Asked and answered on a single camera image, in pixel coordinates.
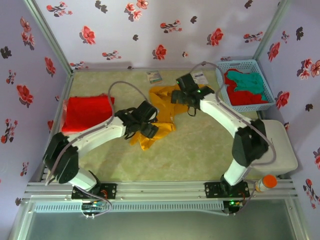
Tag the orange capped bottle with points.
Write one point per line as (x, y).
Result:
(268, 181)

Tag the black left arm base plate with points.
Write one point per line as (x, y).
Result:
(110, 191)

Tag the small circuit board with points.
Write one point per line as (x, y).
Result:
(92, 206)

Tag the aluminium mounting rail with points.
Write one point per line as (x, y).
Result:
(160, 190)

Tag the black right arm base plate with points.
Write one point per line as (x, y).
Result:
(212, 190)

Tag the yellow printed t-shirt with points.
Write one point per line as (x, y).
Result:
(162, 100)

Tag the white plastic container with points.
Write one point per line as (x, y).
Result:
(282, 145)

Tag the red folded t-shirt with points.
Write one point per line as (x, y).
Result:
(85, 112)

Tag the blue plastic basket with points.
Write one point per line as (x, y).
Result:
(240, 65)

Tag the white paper packet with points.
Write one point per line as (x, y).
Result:
(202, 78)

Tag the teal and orange card packet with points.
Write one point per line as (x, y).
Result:
(154, 77)

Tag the black controller box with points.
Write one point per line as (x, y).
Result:
(233, 206)

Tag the aluminium frame post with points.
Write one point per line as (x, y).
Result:
(271, 27)
(50, 37)

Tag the red crumpled t-shirt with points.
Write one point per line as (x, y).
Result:
(242, 97)

